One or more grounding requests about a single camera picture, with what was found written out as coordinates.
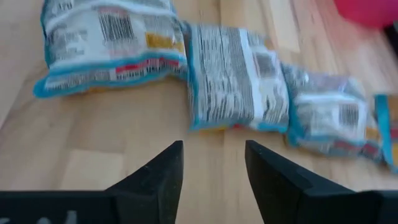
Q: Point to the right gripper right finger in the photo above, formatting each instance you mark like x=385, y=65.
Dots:
x=280, y=193

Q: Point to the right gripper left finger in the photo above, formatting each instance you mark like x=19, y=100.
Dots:
x=155, y=193

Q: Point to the blue less-sodium beef ramen pack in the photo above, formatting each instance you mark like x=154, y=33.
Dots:
x=329, y=115
x=109, y=46
x=236, y=77
x=388, y=133

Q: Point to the pink plastic bin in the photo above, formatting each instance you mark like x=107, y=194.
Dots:
x=367, y=12

